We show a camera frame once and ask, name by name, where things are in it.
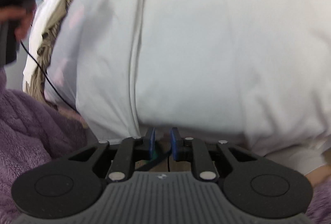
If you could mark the person's left hand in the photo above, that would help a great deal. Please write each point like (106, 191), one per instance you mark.
(23, 16)

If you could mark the white t-shirt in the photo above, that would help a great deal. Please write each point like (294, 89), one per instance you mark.
(252, 72)

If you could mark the purple fleece robe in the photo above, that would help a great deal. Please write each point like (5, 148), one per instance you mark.
(32, 134)

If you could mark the brown striped garment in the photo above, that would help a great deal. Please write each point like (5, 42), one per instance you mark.
(46, 27)

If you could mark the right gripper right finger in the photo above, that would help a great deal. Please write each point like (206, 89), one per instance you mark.
(194, 151)

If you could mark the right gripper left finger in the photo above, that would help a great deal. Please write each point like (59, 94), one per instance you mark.
(130, 151)

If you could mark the green object on floor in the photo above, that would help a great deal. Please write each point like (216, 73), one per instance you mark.
(153, 157)

